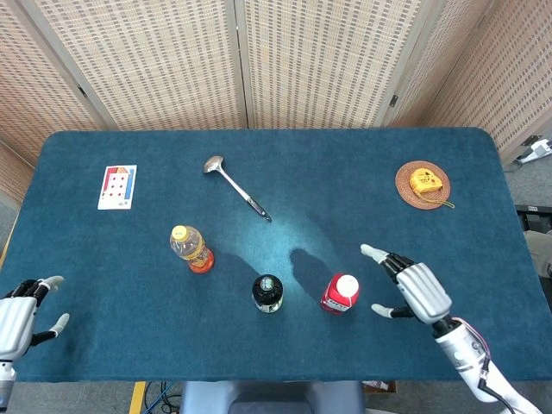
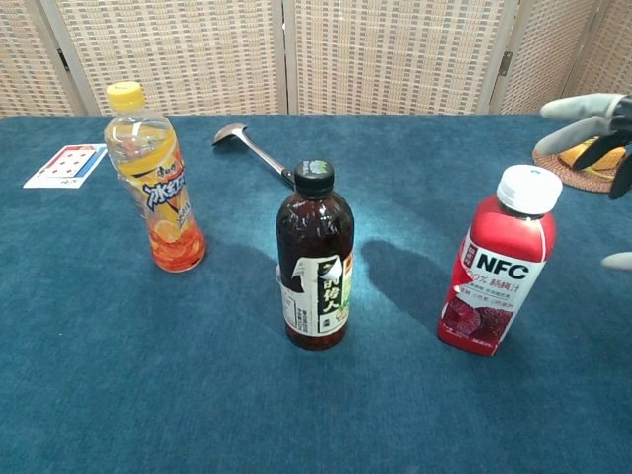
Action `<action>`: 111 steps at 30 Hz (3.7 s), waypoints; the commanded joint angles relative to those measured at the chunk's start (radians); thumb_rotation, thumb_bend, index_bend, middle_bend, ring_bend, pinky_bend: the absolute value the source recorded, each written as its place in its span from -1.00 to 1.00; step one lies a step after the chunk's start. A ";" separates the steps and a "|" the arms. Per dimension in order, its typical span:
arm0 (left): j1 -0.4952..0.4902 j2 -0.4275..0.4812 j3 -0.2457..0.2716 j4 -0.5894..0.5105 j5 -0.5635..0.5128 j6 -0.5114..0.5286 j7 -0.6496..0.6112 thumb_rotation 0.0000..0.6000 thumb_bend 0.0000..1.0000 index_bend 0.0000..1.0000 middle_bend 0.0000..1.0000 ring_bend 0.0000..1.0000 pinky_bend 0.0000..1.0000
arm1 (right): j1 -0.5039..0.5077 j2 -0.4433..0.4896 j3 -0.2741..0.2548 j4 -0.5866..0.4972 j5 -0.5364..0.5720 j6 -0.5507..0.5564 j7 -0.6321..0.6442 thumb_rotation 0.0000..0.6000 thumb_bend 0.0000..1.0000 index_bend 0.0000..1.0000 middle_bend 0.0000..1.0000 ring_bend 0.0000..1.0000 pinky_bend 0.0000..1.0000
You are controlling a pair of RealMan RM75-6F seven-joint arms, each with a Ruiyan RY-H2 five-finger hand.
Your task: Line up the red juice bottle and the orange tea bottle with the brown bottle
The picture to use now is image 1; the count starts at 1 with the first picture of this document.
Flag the yellow tape measure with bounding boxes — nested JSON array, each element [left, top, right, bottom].
[[408, 167, 456, 210]]

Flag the orange iced tea bottle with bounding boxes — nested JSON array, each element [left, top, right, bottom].
[[169, 223, 216, 275]]

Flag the black equipment frame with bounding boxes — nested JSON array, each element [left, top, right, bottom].
[[515, 204, 552, 232]]

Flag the beige bag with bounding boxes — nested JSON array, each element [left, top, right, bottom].
[[524, 228, 552, 277]]

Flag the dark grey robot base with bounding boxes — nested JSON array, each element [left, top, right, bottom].
[[179, 380, 367, 414]]

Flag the playing card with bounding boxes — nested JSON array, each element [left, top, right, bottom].
[[97, 164, 138, 211]]

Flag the red NFC juice bottle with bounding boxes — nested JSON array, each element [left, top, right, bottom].
[[319, 272, 361, 316]]

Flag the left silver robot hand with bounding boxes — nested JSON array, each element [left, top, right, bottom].
[[0, 275, 71, 362]]

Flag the white device on floor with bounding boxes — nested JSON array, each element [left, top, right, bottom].
[[512, 135, 552, 166]]

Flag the dark tea bottle black cap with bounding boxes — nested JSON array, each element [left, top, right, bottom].
[[251, 273, 285, 314]]

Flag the woven folding screen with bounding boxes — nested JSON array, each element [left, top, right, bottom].
[[0, 0, 552, 204]]

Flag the small cardboard box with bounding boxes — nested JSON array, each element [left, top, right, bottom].
[[361, 379, 398, 394]]

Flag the blue felt tablecloth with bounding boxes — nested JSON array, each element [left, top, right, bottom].
[[0, 127, 540, 385]]

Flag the blue floor cables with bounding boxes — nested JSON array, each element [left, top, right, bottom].
[[144, 380, 182, 414]]

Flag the round woven rattan coaster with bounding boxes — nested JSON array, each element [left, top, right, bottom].
[[394, 160, 452, 211]]

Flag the steel ladle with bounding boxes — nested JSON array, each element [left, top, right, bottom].
[[202, 154, 273, 223]]

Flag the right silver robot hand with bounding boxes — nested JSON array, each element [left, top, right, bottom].
[[360, 243, 454, 325]]

